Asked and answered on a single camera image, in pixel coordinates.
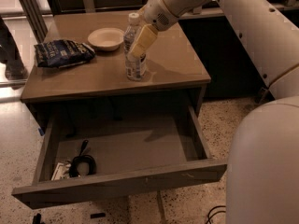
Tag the brown wooden desk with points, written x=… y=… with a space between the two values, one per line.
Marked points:
x=171 y=60

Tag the clear plastic water bottle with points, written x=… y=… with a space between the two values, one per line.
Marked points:
x=134 y=62

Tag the person's dark leg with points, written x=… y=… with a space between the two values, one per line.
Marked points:
x=10 y=55

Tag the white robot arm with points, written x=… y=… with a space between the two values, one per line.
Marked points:
x=263 y=164

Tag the white paper bowl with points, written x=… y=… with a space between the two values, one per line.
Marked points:
x=106 y=39

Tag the small black floor object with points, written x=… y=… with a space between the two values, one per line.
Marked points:
x=97 y=215

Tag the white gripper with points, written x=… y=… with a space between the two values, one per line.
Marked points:
x=156 y=13

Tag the blue snack bag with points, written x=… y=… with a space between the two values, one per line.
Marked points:
x=62 y=53

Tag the white packet in drawer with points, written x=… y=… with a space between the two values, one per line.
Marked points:
x=61 y=171

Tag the open grey top drawer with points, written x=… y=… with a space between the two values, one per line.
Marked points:
x=137 y=154

